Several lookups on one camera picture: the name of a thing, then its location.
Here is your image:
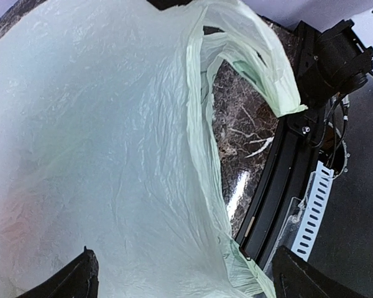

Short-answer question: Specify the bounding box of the black front rail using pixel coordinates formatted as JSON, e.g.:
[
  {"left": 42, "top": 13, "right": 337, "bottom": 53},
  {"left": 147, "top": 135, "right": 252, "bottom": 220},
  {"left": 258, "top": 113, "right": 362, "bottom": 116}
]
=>
[{"left": 234, "top": 21, "right": 327, "bottom": 264}]

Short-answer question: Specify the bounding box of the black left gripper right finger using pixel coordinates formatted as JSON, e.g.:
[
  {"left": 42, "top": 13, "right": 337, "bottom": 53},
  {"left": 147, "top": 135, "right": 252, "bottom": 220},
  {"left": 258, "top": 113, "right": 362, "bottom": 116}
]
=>
[{"left": 272, "top": 246, "right": 361, "bottom": 297}]

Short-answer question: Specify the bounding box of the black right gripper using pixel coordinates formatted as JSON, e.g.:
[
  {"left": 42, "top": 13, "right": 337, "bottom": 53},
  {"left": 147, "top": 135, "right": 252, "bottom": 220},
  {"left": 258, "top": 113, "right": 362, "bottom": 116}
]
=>
[{"left": 147, "top": 0, "right": 193, "bottom": 9}]

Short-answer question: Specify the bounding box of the light green plastic bag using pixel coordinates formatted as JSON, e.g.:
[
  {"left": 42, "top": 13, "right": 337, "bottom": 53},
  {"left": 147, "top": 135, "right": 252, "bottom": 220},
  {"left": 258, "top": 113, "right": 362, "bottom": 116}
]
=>
[{"left": 0, "top": 1, "right": 304, "bottom": 297}]

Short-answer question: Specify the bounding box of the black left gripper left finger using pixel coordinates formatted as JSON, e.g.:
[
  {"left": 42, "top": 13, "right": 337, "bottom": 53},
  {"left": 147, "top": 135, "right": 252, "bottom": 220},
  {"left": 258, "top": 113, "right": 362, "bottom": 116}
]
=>
[{"left": 17, "top": 247, "right": 99, "bottom": 298}]

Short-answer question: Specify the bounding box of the white slotted cable duct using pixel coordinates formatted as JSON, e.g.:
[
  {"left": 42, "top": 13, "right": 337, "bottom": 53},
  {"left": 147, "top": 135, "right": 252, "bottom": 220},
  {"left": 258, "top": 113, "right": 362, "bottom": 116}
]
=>
[{"left": 292, "top": 161, "right": 334, "bottom": 262}]

